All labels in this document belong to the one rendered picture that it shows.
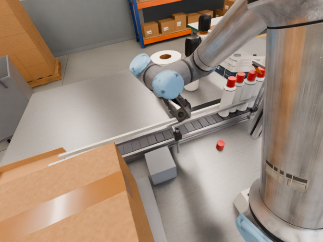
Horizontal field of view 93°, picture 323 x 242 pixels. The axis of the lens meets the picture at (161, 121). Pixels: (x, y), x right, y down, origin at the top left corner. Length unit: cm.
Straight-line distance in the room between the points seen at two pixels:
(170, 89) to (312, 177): 31
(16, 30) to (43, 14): 147
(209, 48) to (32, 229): 52
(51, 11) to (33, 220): 471
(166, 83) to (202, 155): 42
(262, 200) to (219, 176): 40
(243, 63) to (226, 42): 60
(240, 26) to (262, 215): 32
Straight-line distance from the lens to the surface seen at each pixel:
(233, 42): 38
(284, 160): 21
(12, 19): 360
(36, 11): 500
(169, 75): 40
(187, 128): 75
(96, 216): 37
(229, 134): 82
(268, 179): 25
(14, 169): 104
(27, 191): 49
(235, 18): 36
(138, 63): 50
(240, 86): 76
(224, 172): 70
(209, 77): 111
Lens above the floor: 144
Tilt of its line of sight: 46 degrees down
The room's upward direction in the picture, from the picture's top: 9 degrees counter-clockwise
